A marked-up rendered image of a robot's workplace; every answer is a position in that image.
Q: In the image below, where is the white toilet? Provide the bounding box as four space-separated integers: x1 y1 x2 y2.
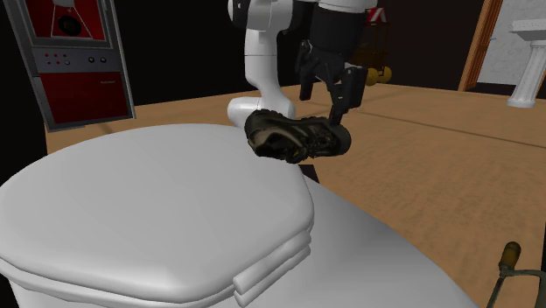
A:
0 123 481 308

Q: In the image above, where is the red and grey machine cabinet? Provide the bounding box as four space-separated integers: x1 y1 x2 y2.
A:
2 0 137 134

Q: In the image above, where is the wooden door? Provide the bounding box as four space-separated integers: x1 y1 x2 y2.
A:
458 0 505 93

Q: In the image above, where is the brass knobbed metal fixture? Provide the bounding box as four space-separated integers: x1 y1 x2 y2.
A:
486 241 546 308

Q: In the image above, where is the white pedestal sink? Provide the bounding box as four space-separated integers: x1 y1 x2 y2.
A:
506 18 546 109

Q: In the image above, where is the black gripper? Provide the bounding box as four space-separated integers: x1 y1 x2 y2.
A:
297 5 368 128

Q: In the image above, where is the dark brown shoe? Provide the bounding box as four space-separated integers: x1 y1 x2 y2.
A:
243 108 354 165

